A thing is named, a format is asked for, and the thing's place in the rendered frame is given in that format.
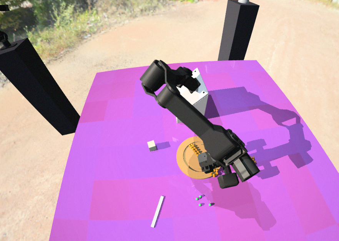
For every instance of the light orange round board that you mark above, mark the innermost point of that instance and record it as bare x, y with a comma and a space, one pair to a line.
187, 160

